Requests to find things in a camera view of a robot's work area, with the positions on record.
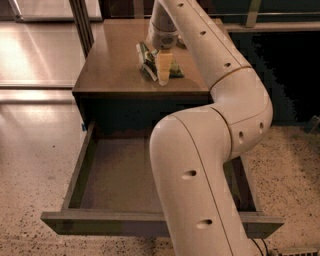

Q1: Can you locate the green jalapeno chip bag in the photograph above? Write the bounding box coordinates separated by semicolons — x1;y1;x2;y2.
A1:
136;42;184;81

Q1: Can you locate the black cable right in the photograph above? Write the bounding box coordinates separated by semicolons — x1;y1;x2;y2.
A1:
250;238;270;256

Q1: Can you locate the brown drawer cabinet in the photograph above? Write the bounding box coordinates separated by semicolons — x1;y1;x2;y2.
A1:
73;19;212;137

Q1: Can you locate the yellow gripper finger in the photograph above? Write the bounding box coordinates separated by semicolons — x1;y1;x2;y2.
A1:
156;50;173;86

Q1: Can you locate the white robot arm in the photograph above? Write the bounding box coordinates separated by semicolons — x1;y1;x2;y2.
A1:
149;0;273;256

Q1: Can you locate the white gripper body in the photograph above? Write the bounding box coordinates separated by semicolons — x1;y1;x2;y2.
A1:
147;21;179;50

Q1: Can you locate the open top drawer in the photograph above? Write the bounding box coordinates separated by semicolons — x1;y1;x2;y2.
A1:
41;125;284;239

